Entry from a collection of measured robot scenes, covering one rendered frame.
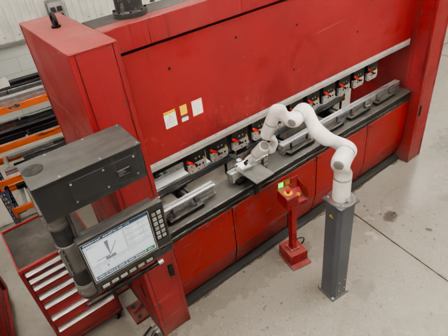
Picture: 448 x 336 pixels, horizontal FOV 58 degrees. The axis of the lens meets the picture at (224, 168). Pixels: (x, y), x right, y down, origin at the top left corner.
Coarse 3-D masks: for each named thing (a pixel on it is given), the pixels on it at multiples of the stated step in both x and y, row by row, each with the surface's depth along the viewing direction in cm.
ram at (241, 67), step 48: (288, 0) 276; (336, 0) 305; (384, 0) 341; (144, 48) 227; (192, 48) 245; (240, 48) 268; (288, 48) 295; (336, 48) 329; (384, 48) 372; (144, 96) 239; (192, 96) 260; (240, 96) 286; (288, 96) 318; (192, 144) 277
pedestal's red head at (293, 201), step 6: (288, 186) 328; (300, 186) 330; (306, 186) 321; (282, 192) 323; (294, 192) 321; (300, 192) 330; (306, 192) 324; (282, 198) 322; (288, 198) 316; (294, 198) 317; (300, 198) 326; (306, 198) 325; (282, 204) 326; (288, 204) 318; (294, 204) 321; (300, 204) 324; (288, 210) 321
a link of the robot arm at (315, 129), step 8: (304, 104) 257; (304, 112) 253; (312, 112) 256; (304, 120) 259; (312, 120) 255; (312, 128) 253; (320, 128) 252; (312, 136) 255; (320, 136) 252; (328, 136) 252; (336, 136) 254; (328, 144) 254; (336, 144) 257; (344, 144) 255; (352, 144) 255
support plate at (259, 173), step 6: (252, 162) 323; (240, 168) 318; (258, 168) 315; (264, 168) 315; (246, 174) 311; (252, 174) 310; (258, 174) 309; (264, 174) 308; (270, 174) 308; (252, 180) 304; (258, 180) 303
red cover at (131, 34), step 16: (192, 0) 238; (208, 0) 236; (224, 0) 242; (240, 0) 250; (256, 0) 257; (272, 0) 265; (144, 16) 221; (160, 16) 222; (176, 16) 228; (192, 16) 234; (208, 16) 240; (224, 16) 247; (112, 32) 209; (128, 32) 214; (144, 32) 220; (160, 32) 226; (176, 32) 232; (128, 48) 218
